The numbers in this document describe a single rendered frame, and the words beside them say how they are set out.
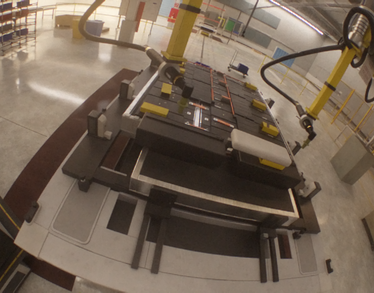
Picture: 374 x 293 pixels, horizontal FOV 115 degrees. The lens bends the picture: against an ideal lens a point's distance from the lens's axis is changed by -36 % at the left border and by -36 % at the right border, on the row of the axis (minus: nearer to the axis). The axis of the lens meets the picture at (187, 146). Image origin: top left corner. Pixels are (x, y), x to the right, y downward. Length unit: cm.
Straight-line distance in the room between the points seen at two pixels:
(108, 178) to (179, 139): 38
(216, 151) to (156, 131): 29
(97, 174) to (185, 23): 74
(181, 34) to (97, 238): 84
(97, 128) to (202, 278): 90
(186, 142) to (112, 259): 59
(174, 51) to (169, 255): 80
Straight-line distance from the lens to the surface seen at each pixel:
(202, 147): 84
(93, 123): 104
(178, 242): 92
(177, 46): 70
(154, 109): 110
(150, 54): 91
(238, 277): 92
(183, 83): 64
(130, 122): 108
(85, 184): 87
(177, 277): 81
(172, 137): 82
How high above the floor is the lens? 161
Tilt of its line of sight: 39 degrees down
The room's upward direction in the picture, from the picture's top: 23 degrees clockwise
